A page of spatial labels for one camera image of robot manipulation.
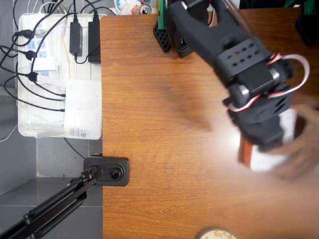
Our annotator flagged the round wooden coaster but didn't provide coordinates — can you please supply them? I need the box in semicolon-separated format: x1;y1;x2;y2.
198;226;237;239

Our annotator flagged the white wifi router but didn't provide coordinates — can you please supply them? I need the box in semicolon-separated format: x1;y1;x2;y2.
36;76;103;139

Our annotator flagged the white plastic bag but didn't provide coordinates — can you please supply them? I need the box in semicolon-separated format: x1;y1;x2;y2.
113;0;140;15

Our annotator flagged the white power strip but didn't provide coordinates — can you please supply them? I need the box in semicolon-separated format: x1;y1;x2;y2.
24;29;58;84

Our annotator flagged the black boom post and base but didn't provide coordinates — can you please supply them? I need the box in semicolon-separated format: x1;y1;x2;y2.
83;156;131;187

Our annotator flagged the slim black power adapter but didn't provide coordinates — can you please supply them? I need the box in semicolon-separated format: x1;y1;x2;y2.
69;21;83;57

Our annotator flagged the white plastic cable box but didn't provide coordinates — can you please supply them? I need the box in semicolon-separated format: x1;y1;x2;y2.
17;12;103;140

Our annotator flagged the wide black power adapter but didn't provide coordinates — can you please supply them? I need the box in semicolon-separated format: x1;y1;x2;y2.
88;21;102;63

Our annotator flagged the white cable on floor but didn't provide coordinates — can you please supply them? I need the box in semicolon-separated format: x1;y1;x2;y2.
0;121;19;142

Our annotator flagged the person's left hand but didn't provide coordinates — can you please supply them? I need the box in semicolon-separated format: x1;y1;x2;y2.
271;103;319;180

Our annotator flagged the white plug adapter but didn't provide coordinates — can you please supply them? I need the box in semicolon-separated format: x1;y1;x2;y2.
32;57;57;72

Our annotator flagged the red white servo wire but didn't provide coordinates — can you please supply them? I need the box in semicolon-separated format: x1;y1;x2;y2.
208;6;221;28
227;53;311;113

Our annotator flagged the drink can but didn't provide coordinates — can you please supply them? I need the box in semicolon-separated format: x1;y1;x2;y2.
140;3;153;15

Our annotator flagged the orange white mouse box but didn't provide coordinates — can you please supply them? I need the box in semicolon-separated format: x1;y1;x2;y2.
238;107;300;173

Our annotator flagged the green table clamp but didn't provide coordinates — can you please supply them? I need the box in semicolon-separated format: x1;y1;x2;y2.
158;0;167;29

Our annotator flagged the black adapter mains cable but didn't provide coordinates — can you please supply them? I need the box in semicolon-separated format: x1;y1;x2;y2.
72;0;79;23
84;0;100;22

